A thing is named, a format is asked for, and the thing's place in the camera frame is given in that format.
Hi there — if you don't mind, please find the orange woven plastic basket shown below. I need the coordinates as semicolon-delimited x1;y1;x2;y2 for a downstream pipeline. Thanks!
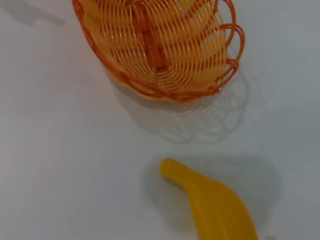
71;0;245;103

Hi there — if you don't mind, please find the yellow banana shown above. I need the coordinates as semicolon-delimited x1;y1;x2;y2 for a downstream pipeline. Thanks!
159;158;261;240

